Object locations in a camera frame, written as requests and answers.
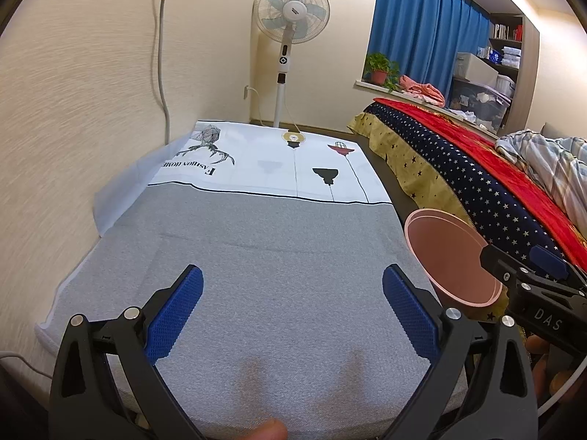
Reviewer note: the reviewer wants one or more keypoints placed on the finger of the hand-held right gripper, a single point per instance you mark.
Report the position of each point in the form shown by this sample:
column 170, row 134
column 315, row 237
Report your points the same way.
column 550, row 261
column 502, row 266

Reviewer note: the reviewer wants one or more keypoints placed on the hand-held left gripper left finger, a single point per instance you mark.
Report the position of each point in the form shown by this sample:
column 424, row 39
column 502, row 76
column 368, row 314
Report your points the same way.
column 176, row 311

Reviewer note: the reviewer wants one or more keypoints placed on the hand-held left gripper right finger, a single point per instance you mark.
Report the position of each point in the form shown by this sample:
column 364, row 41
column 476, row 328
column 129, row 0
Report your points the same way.
column 408, row 311

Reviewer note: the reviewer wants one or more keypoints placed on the pink plastic bin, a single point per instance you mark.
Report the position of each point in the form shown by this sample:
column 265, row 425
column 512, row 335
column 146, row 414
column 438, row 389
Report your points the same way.
column 449, row 256

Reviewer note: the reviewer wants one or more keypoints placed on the person's right hand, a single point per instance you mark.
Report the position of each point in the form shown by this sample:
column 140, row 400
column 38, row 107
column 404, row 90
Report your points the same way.
column 543, row 371

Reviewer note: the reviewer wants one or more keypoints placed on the person's left hand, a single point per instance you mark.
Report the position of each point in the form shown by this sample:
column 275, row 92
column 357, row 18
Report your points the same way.
column 270, row 431

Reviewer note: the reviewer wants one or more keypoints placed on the striped grey quilt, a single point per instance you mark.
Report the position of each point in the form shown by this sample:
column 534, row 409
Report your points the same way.
column 550, row 160

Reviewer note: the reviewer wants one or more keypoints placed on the printed grey white tablecloth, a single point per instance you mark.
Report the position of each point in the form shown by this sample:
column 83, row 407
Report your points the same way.
column 275, row 261

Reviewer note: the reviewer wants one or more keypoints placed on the bed with starry blanket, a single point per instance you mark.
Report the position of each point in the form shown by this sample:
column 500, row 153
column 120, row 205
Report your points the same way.
column 449, row 165

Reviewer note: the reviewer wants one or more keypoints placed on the red blanket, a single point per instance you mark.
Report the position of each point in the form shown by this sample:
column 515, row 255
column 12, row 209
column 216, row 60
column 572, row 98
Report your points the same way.
column 463, row 137

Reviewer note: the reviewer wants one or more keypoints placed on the clear storage box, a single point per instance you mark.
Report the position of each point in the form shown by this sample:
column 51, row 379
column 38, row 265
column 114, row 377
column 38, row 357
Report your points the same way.
column 479, row 101

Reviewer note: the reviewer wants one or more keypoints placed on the small white lidded container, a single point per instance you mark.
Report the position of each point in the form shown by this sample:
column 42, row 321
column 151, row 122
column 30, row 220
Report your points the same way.
column 506, row 85

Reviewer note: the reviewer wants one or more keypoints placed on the pink cloth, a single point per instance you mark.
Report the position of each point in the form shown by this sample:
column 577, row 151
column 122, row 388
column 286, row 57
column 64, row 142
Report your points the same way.
column 422, row 90

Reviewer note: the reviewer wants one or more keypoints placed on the white box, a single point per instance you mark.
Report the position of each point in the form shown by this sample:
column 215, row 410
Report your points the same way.
column 474, row 66

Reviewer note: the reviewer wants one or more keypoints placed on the potted green plant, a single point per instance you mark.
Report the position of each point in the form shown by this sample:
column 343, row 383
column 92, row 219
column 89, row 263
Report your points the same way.
column 379, row 75

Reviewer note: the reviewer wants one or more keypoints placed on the blue curtain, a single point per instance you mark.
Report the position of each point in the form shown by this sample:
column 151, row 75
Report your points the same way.
column 412, row 32

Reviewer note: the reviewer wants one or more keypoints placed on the white standing fan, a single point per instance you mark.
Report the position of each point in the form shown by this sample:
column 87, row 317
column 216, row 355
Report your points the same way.
column 282, row 62

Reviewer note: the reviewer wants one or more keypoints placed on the white wall plug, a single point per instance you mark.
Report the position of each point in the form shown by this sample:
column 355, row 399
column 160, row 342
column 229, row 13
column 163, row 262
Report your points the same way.
column 246, row 91

